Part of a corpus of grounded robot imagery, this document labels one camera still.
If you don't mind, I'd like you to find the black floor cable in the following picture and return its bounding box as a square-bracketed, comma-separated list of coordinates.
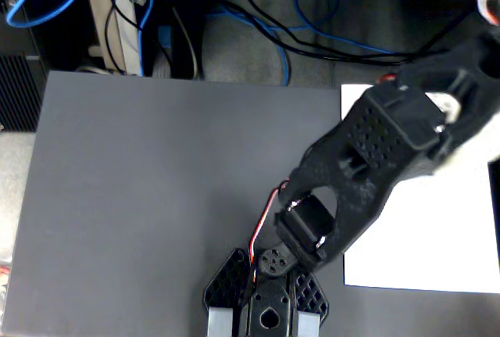
[243, 0, 470, 66]

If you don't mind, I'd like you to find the blue cable along leg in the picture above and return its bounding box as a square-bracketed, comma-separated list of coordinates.
[135, 0, 156, 78]

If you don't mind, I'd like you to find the black ribbed computer case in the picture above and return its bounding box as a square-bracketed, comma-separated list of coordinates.
[0, 52, 48, 133]

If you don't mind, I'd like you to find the black mesh robot base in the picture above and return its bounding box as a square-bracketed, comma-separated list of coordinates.
[202, 248, 330, 337]

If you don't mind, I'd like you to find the thin black cable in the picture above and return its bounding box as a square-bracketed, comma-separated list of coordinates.
[104, 0, 138, 73]

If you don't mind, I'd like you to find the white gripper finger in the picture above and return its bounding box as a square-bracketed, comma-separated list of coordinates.
[432, 117, 500, 177]

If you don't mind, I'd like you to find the blue floor cable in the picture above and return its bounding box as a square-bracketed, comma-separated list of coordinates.
[210, 0, 396, 87]

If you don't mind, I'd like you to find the grey cable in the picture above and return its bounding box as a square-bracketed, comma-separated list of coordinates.
[171, 6, 201, 81]

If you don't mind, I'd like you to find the beige desk leg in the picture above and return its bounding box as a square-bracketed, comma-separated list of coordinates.
[84, 0, 145, 77]

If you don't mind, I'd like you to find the grey metal clamp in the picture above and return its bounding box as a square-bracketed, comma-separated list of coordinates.
[206, 307, 234, 337]
[298, 310, 320, 337]

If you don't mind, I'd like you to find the small blue box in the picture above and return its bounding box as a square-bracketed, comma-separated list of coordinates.
[157, 25, 173, 49]

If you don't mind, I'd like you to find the red white black servo cable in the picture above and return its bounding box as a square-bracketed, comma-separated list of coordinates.
[477, 0, 500, 26]
[248, 179, 291, 276]

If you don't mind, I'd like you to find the white paper sheet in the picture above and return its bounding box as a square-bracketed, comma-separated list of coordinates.
[340, 84, 500, 295]

